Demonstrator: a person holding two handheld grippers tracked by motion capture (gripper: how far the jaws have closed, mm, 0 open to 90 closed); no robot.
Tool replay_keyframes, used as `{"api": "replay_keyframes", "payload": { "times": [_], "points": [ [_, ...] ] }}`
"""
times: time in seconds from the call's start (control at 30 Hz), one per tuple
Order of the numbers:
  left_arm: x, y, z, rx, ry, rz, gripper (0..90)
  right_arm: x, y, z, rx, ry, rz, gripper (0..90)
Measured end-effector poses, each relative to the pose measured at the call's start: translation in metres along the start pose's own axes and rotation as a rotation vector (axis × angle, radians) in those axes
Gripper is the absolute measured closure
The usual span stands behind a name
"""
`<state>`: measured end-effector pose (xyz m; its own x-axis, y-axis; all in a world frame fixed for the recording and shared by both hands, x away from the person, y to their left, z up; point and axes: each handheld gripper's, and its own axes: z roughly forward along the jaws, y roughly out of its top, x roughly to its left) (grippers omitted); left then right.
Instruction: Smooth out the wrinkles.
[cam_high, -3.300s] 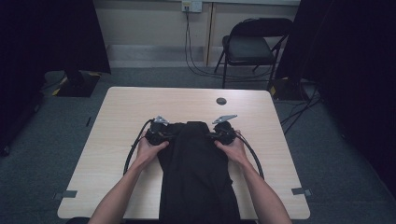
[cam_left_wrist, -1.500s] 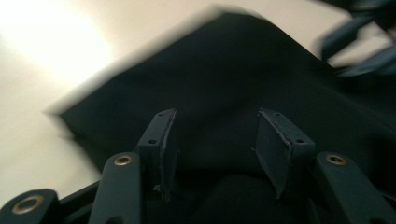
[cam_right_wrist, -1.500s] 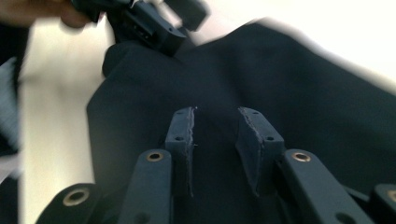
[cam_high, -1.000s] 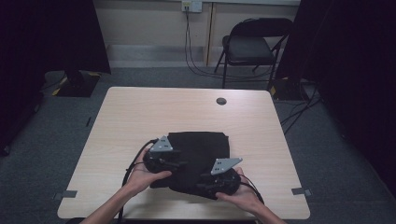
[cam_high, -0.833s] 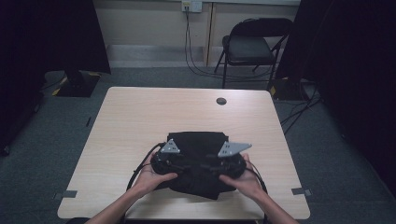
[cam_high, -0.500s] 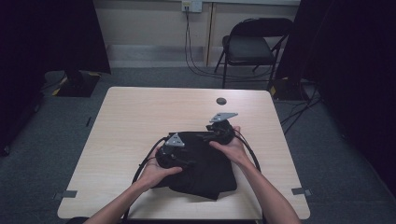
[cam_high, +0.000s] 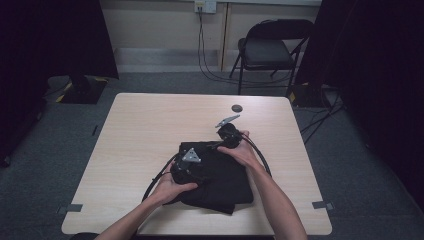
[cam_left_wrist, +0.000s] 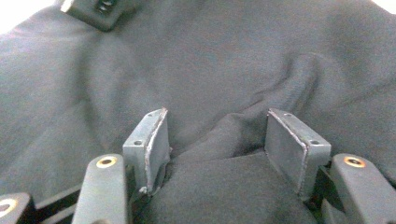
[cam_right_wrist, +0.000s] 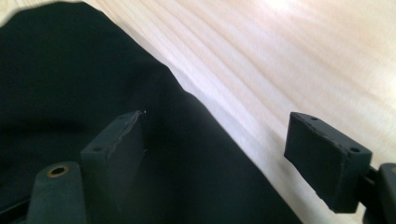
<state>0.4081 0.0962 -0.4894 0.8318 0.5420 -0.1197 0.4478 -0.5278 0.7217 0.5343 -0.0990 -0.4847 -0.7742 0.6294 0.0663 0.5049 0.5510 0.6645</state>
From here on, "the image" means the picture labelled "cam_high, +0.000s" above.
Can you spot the dark stand base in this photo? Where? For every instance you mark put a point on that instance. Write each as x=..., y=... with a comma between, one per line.
x=306, y=96

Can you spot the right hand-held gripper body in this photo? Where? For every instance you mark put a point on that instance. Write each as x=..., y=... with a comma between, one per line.
x=230, y=135

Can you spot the black folding chair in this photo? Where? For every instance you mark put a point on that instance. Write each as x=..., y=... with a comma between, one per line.
x=266, y=50

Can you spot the light wooden wall batten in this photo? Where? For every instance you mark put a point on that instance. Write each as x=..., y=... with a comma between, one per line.
x=224, y=36

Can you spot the black stand base yellow tape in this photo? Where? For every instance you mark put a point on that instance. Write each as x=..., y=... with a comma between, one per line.
x=85, y=91

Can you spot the person's left hand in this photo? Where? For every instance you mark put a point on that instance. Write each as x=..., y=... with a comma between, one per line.
x=170, y=190

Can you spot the grey tape strip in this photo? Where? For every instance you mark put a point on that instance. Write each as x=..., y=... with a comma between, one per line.
x=321, y=205
x=71, y=208

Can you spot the white wall socket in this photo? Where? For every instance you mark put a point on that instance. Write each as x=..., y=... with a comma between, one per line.
x=205, y=6

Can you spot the round grey table grommet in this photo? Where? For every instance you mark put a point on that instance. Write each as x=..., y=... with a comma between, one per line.
x=237, y=108

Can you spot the tall black curtain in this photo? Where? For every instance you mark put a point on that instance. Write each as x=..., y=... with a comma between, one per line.
x=376, y=66

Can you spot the person's right hand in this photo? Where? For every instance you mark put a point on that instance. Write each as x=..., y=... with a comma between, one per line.
x=241, y=155

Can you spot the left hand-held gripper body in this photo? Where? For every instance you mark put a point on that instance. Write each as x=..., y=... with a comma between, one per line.
x=183, y=171

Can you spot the wide black curtain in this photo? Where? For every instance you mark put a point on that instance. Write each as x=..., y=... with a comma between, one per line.
x=40, y=50

